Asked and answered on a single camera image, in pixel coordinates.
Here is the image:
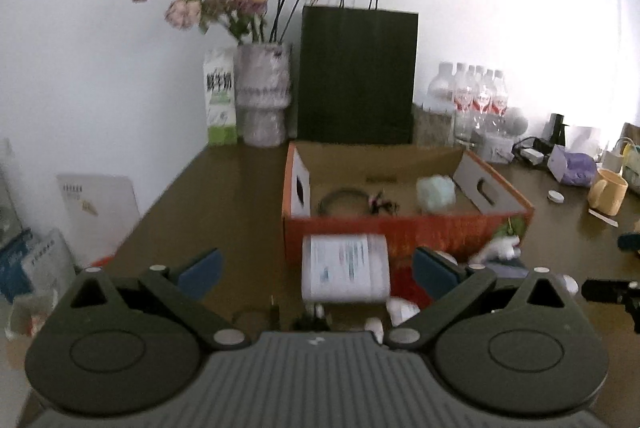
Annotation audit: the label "black paper shopping bag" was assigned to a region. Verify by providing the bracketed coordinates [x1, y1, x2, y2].
[297, 0, 419, 145]

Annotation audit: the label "small white jar lid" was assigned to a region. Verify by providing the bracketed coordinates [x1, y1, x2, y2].
[548, 190, 564, 204]

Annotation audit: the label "pack of water bottles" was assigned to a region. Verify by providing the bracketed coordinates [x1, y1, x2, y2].
[421, 62, 508, 149]

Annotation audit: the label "grey textured vase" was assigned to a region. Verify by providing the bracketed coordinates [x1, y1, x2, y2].
[235, 43, 292, 148]

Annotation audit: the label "green white milk carton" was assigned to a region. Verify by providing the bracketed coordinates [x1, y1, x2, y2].
[203, 47, 238, 147]

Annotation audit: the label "light green fluffy ball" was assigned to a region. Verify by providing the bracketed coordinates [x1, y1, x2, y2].
[416, 175, 456, 213]

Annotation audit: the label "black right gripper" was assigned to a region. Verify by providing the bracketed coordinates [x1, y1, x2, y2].
[580, 279, 640, 335]

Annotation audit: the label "speckled grey container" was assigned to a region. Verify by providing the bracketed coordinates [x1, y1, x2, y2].
[412, 104, 454, 147]

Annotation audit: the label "orange cardboard box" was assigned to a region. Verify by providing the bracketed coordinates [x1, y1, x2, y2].
[282, 142, 534, 307]

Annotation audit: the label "white labelled plastic bottle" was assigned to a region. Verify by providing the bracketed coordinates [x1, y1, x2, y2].
[302, 234, 390, 305]

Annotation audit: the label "blue white boxes on floor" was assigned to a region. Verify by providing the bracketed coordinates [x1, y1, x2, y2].
[0, 229, 76, 304]

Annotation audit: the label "purple tissue pack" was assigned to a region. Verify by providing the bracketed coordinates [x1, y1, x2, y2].
[547, 144, 597, 188]

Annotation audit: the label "tan white plush dog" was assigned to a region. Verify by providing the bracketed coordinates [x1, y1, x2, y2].
[468, 235, 521, 265]

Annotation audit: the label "yellow ceramic mug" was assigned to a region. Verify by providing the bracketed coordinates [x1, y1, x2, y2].
[587, 168, 628, 217]

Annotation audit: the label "white charger with cable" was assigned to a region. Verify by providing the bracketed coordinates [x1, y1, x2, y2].
[512, 136, 553, 167]

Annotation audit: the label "black pump bottle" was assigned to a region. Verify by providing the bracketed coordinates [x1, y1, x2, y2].
[549, 113, 566, 147]

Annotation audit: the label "white bottle cap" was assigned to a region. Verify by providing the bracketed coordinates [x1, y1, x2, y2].
[386, 297, 421, 327]

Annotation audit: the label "white booklet against wall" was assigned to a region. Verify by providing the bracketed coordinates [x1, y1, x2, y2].
[56, 174, 141, 268]

